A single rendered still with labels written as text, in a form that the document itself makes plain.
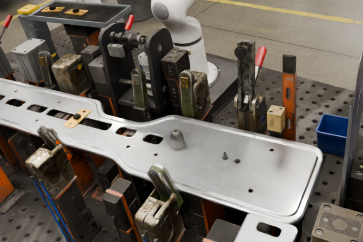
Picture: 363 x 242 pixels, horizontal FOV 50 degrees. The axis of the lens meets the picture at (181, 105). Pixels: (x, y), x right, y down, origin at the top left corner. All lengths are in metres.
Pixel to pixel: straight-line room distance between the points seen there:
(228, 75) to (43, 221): 0.87
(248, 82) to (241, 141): 0.14
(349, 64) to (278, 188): 2.36
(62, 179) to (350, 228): 0.68
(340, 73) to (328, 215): 2.34
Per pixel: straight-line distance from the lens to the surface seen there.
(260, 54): 1.01
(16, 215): 1.43
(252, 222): 0.80
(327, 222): 0.73
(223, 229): 0.82
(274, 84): 1.67
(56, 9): 1.52
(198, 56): 1.52
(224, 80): 1.58
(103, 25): 1.29
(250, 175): 0.88
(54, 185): 1.05
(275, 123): 0.94
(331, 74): 3.02
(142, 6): 4.18
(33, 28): 1.62
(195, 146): 0.96
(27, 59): 1.40
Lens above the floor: 1.64
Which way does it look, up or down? 36 degrees down
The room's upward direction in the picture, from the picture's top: 11 degrees counter-clockwise
